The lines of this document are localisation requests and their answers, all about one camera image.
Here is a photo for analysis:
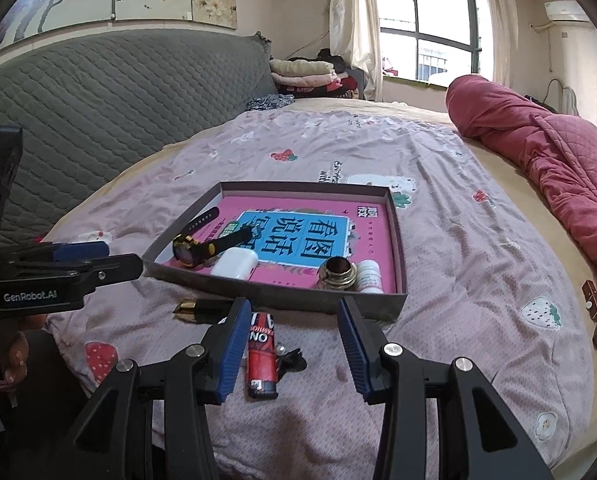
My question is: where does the person's left hand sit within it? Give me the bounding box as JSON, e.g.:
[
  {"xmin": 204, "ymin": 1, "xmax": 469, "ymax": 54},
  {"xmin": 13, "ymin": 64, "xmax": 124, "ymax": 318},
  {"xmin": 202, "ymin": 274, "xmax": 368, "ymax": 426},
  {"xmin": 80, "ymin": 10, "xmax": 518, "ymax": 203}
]
[{"xmin": 1, "ymin": 316, "xmax": 46, "ymax": 393}]

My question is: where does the grey quilted headboard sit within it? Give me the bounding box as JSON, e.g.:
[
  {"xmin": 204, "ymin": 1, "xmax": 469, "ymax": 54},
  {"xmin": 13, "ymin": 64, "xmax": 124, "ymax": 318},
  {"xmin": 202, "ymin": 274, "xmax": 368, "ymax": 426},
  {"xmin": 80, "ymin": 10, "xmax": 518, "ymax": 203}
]
[{"xmin": 0, "ymin": 27, "xmax": 279, "ymax": 252}]

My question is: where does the pink printed bedsheet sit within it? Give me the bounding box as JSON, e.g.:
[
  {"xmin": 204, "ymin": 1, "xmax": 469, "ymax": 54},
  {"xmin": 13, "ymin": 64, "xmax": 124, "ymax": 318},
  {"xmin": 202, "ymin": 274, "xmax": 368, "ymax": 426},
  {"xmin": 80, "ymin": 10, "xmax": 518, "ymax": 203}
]
[{"xmin": 41, "ymin": 105, "xmax": 597, "ymax": 480}]

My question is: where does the pink and blue book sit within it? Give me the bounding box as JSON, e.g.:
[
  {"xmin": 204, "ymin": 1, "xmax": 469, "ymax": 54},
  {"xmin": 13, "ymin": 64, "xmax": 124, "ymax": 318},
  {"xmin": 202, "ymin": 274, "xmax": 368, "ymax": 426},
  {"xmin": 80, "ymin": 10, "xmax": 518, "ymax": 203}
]
[{"xmin": 161, "ymin": 195, "xmax": 398, "ymax": 295}]

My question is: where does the small white bottle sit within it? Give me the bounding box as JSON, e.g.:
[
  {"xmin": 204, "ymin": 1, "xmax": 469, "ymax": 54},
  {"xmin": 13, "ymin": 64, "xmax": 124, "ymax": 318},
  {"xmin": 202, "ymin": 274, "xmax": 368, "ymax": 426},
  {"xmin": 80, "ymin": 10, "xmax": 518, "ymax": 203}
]
[{"xmin": 353, "ymin": 259, "xmax": 384, "ymax": 294}]

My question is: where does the red quilted blanket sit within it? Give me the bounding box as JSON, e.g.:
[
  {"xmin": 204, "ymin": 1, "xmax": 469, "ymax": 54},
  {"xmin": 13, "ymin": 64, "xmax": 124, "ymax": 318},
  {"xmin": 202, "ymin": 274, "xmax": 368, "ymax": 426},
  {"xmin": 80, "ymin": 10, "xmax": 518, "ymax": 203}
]
[{"xmin": 445, "ymin": 74, "xmax": 597, "ymax": 302}]

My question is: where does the white curtain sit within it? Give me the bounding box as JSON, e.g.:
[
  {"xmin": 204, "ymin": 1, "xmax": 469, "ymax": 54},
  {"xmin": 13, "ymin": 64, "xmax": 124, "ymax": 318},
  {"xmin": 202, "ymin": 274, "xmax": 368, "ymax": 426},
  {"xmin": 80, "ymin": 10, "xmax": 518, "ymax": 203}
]
[
  {"xmin": 328, "ymin": 0, "xmax": 384, "ymax": 101},
  {"xmin": 478, "ymin": 0, "xmax": 517, "ymax": 86}
]

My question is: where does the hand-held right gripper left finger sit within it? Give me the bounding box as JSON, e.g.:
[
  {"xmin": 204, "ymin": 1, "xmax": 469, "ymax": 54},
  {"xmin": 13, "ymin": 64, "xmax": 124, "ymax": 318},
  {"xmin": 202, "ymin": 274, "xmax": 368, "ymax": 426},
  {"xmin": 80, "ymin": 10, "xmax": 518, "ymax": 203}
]
[{"xmin": 62, "ymin": 297, "xmax": 253, "ymax": 480}]

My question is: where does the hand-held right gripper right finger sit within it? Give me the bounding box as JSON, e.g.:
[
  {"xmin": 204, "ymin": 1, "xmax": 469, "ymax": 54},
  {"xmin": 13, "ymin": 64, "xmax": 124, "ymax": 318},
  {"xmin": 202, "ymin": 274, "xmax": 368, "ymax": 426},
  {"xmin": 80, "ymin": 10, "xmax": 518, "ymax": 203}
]
[{"xmin": 337, "ymin": 296, "xmax": 554, "ymax": 480}]

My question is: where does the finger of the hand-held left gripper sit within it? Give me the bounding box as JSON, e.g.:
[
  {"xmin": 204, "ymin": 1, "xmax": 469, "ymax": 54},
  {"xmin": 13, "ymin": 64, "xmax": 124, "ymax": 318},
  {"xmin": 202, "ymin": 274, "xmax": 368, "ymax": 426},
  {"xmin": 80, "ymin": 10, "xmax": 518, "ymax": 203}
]
[
  {"xmin": 8, "ymin": 241, "xmax": 110, "ymax": 263},
  {"xmin": 73, "ymin": 253, "xmax": 144, "ymax": 287}
]

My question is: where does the white earbud case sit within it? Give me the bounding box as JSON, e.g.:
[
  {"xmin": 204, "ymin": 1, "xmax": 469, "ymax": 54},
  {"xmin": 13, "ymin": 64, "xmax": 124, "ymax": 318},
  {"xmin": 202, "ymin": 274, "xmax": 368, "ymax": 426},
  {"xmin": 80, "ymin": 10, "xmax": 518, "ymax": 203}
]
[{"xmin": 210, "ymin": 246, "xmax": 259, "ymax": 278}]

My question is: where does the small brown box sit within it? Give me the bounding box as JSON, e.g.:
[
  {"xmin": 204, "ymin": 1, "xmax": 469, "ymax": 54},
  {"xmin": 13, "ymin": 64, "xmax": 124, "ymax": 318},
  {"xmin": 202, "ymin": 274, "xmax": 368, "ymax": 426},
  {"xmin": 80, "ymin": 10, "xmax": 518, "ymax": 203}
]
[{"xmin": 581, "ymin": 280, "xmax": 597, "ymax": 319}]

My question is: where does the white metal rack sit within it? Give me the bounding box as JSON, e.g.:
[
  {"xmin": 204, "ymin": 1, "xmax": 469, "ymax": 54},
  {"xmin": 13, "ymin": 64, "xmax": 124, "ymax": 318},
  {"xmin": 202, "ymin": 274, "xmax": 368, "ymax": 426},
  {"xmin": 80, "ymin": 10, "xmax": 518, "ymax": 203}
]
[{"xmin": 545, "ymin": 77, "xmax": 579, "ymax": 116}]

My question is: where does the small black clip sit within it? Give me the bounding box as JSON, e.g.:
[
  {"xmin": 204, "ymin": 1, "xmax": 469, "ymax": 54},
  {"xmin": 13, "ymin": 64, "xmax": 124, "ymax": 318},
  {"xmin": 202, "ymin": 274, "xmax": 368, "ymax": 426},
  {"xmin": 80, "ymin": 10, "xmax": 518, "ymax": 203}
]
[{"xmin": 277, "ymin": 342, "xmax": 307, "ymax": 372}]

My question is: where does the black and yellow wristwatch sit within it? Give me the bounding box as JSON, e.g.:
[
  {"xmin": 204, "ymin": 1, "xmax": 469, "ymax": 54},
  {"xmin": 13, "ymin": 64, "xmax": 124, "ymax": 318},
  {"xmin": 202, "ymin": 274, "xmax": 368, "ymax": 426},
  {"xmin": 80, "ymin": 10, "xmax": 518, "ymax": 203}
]
[{"xmin": 172, "ymin": 206, "xmax": 254, "ymax": 267}]

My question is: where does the pink folded blanket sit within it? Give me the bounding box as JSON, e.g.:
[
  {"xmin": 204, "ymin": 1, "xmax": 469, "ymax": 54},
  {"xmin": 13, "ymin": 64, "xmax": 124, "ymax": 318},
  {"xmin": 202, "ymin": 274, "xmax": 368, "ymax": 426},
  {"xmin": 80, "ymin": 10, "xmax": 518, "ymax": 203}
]
[{"xmin": 272, "ymin": 74, "xmax": 337, "ymax": 91}]

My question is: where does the cream folded blanket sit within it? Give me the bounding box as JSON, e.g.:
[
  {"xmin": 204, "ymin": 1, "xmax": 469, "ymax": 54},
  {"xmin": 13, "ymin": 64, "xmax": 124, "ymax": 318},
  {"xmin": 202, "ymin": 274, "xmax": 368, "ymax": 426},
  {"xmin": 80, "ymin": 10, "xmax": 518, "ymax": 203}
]
[{"xmin": 270, "ymin": 58, "xmax": 334, "ymax": 79}]

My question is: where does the brass metal ring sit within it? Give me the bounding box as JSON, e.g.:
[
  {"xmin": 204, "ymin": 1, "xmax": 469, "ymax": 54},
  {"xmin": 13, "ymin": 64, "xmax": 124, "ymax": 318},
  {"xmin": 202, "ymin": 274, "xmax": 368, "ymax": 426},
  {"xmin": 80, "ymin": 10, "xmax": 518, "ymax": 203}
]
[{"xmin": 315, "ymin": 256, "xmax": 357, "ymax": 291}]

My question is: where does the red lighter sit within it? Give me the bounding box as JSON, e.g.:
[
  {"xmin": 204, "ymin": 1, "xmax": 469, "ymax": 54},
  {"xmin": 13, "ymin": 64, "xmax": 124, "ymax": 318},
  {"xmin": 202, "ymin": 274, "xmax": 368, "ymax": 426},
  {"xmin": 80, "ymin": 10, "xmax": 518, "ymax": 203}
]
[{"xmin": 246, "ymin": 311, "xmax": 280, "ymax": 401}]

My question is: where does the dark patterned cloth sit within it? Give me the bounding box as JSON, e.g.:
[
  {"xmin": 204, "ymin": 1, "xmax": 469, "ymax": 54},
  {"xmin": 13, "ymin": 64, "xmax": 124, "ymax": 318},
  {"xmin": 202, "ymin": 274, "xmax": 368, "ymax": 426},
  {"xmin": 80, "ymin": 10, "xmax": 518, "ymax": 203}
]
[{"xmin": 247, "ymin": 94, "xmax": 294, "ymax": 111}]

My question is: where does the window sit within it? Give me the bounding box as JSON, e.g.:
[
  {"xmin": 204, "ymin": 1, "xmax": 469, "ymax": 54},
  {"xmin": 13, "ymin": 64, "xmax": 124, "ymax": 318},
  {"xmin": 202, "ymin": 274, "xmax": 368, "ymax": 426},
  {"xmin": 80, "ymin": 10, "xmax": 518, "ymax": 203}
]
[{"xmin": 373, "ymin": 0, "xmax": 481, "ymax": 84}]

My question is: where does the grey shallow cardboard box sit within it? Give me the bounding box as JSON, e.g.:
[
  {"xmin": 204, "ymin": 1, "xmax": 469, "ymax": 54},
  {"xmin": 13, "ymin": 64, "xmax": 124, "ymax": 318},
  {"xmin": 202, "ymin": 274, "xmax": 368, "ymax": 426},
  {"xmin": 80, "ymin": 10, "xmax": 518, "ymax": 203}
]
[{"xmin": 142, "ymin": 181, "xmax": 409, "ymax": 323}]

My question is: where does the white air conditioner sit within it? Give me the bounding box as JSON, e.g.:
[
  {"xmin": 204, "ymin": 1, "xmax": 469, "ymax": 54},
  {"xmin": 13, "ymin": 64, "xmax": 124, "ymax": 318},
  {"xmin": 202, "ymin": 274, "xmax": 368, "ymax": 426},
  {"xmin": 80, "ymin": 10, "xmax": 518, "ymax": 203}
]
[{"xmin": 544, "ymin": 0, "xmax": 590, "ymax": 24}]

